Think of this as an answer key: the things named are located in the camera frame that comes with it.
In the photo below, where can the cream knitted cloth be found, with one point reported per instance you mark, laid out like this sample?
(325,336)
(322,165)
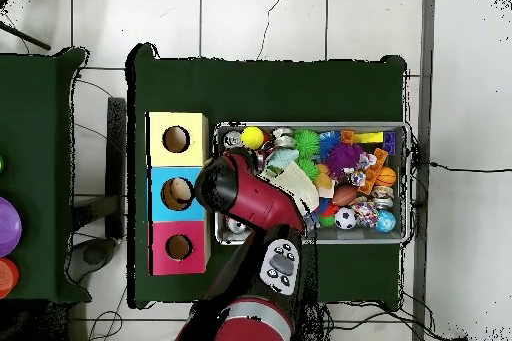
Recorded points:
(304,185)

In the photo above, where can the green spiky ball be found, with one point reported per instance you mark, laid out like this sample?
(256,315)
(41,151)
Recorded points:
(306,142)

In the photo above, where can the purple disc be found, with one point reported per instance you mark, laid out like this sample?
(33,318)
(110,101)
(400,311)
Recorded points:
(8,227)

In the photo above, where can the black side stand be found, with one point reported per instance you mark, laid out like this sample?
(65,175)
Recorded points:
(116,165)

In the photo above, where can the purple spiky ball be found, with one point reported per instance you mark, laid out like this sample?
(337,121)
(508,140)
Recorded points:
(346,157)

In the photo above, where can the clear shallow mesh bin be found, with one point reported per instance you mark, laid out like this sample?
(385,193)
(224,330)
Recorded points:
(404,141)

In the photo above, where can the small soccer ball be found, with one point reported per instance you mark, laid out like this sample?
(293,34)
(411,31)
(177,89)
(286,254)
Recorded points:
(346,218)

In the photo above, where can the dark green side table cloth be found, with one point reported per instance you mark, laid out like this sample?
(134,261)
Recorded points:
(40,157)

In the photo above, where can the small orange basketball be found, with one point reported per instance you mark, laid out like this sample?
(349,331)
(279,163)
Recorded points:
(386,175)

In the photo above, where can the crushed silver can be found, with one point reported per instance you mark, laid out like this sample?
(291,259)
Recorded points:
(283,137)

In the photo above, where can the wooden box with three holes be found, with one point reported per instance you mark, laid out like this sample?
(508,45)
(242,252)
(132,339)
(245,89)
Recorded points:
(178,137)

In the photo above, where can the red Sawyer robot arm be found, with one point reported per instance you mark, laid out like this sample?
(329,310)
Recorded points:
(256,197)

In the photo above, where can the light teal cloth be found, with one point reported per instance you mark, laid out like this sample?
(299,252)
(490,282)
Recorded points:
(276,157)

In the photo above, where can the yellow tennis ball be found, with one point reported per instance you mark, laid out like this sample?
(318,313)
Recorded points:
(253,138)

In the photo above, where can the silver can with pull tab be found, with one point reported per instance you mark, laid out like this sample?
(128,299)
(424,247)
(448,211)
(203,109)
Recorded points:
(232,140)

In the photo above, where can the red soda can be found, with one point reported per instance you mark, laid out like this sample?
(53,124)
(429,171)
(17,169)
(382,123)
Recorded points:
(234,229)

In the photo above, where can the red disc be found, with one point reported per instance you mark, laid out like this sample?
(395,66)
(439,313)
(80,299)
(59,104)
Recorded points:
(6,277)

